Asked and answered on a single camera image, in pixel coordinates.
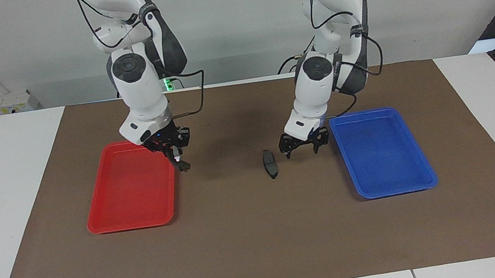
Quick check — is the grey brake pad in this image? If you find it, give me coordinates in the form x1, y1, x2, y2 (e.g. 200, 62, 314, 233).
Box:
261, 148, 280, 180

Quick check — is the red plastic tray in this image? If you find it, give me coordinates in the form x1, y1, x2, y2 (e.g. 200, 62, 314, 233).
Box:
77, 134, 187, 236

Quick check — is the blue plastic tray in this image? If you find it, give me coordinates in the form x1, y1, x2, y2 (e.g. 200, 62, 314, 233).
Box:
328, 102, 440, 204

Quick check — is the brown table mat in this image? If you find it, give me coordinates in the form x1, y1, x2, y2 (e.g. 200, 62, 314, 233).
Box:
0, 49, 495, 278

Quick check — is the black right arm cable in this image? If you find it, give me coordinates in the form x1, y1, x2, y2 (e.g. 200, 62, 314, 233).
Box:
73, 0, 210, 130

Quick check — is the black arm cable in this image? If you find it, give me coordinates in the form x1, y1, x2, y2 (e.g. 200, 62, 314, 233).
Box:
73, 0, 210, 130
308, 0, 391, 120

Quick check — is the black base cable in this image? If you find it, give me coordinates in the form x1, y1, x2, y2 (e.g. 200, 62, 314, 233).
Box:
274, 37, 319, 76

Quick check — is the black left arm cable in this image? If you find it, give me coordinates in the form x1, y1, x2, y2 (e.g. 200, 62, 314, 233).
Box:
308, 0, 391, 120

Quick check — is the white wall socket box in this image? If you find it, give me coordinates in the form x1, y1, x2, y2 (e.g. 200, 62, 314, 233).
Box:
0, 88, 39, 115

